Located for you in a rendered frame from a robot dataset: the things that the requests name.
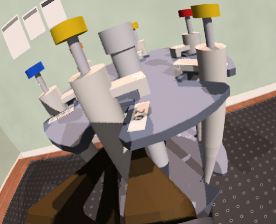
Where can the white pipette with blue button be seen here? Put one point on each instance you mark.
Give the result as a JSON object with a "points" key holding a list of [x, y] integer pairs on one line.
{"points": [[55, 103]]}

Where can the black perforated breadboard plate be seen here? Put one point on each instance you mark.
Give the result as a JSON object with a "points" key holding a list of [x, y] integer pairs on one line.
{"points": [[247, 194]]}

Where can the white hand pipette with yellow button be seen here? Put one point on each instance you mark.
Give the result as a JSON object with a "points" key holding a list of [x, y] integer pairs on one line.
{"points": [[97, 95]]}

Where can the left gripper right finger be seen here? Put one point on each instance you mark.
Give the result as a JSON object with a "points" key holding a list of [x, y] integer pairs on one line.
{"points": [[152, 198]]}

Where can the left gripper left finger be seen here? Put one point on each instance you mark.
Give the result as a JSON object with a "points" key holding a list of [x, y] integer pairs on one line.
{"points": [[64, 205]]}

